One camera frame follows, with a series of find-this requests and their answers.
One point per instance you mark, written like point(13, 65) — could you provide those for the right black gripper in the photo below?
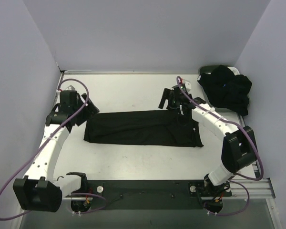
point(170, 98)

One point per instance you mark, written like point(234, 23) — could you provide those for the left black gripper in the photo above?
point(86, 106)

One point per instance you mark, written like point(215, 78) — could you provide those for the black printed t shirt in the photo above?
point(143, 128)

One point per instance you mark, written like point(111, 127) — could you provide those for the black t shirt pile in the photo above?
point(224, 89)

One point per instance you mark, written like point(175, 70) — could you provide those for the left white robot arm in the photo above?
point(38, 190)

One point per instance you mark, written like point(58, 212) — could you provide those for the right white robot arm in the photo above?
point(238, 143)

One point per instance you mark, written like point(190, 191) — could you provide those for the white t shirt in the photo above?
point(234, 70)

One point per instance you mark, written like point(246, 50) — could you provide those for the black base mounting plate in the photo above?
point(148, 195)

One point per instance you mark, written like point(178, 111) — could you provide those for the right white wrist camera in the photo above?
point(186, 84)

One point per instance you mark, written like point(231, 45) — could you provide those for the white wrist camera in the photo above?
point(186, 84)
point(69, 88)

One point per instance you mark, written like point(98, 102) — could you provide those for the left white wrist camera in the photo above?
point(69, 88)

